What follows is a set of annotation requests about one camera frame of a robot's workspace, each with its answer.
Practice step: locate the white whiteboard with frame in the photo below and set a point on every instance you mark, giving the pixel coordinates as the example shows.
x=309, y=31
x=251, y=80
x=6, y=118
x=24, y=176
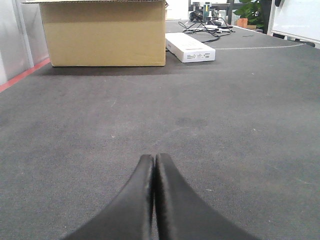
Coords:
x=295, y=19

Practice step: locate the green potted plant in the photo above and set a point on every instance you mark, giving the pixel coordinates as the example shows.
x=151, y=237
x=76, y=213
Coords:
x=252, y=10

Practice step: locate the long white carton box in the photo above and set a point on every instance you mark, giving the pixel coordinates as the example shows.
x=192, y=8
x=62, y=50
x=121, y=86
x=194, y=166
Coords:
x=188, y=49

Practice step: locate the large cardboard box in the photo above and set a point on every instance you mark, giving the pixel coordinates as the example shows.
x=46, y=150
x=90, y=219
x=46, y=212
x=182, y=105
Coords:
x=104, y=33

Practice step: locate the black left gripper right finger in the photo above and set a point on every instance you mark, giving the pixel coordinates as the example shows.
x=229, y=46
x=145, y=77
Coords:
x=181, y=214

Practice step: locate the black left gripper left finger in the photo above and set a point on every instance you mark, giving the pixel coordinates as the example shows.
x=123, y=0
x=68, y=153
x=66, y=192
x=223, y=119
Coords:
x=129, y=215

